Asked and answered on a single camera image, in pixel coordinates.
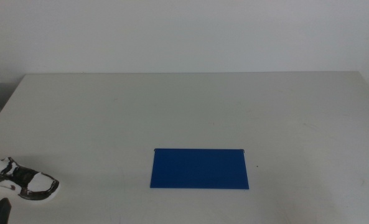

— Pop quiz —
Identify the blue rectangular mat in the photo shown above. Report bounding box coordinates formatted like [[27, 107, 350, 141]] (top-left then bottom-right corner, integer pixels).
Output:
[[149, 147, 250, 190]]

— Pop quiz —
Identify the black and white sneaker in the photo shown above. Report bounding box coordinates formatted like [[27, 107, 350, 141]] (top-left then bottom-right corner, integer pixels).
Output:
[[0, 156, 60, 202]]

